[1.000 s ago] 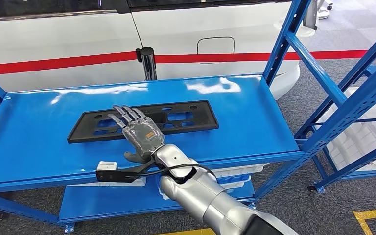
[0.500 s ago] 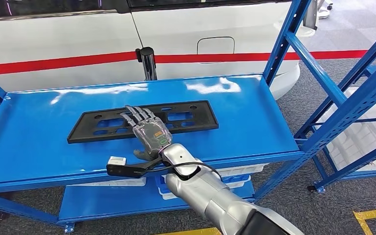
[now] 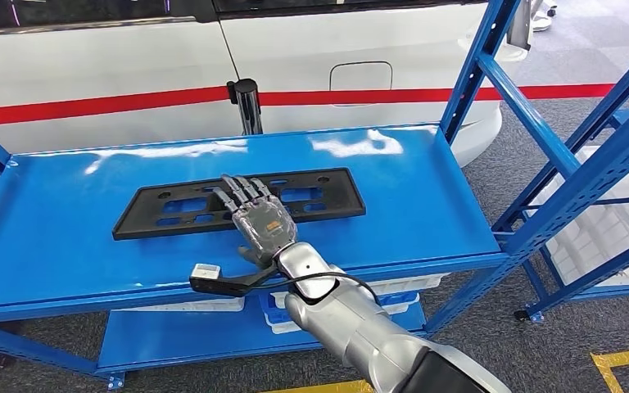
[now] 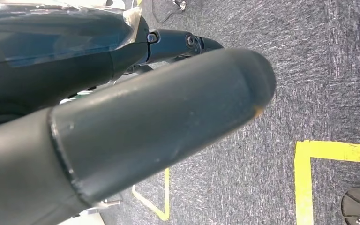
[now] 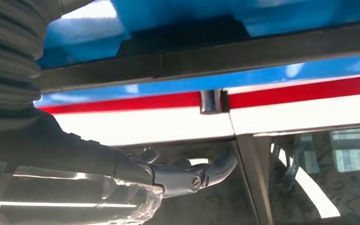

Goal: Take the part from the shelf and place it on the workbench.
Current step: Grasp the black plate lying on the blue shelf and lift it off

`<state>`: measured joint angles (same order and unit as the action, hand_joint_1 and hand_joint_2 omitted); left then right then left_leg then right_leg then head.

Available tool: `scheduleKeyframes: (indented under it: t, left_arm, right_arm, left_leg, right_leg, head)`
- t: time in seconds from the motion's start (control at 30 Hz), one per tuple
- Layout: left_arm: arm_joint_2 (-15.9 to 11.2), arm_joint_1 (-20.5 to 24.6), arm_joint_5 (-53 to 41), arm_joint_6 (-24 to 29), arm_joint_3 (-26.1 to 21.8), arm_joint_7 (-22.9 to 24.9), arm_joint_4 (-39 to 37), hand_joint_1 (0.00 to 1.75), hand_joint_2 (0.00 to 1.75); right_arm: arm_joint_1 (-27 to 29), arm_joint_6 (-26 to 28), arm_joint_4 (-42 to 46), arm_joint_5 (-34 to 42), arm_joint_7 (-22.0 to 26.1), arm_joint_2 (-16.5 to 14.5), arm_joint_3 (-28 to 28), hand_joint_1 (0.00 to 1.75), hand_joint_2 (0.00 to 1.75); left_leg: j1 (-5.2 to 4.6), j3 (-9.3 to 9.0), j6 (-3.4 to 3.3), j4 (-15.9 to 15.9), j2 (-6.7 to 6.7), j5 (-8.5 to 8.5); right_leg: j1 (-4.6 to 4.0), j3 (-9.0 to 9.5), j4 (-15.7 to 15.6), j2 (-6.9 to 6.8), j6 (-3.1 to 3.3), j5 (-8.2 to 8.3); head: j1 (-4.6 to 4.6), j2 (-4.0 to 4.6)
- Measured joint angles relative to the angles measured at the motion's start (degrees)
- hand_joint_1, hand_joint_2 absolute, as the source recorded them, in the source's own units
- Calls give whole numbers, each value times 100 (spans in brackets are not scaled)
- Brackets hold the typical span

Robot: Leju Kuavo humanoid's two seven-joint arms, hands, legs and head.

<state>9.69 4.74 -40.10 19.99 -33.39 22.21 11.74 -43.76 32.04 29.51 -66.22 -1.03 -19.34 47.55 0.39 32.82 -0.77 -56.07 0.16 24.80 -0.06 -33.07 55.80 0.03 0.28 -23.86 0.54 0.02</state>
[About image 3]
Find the blue metal shelf rack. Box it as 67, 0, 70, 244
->
491, 32, 629, 323
0, 0, 629, 391

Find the black cable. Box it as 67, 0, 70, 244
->
249, 271, 382, 308

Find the red barrier belt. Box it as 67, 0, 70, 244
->
259, 81, 629, 106
0, 85, 232, 128

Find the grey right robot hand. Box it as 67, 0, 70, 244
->
212, 174, 299, 271

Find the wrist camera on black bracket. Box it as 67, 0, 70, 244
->
188, 263, 278, 298

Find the white wheeled chair base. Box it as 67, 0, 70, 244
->
528, 0, 559, 33

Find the black barrier post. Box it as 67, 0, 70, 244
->
226, 79, 264, 137

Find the white car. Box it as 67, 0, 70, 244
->
0, 0, 511, 210

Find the black license plate frame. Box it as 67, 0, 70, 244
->
111, 167, 367, 242

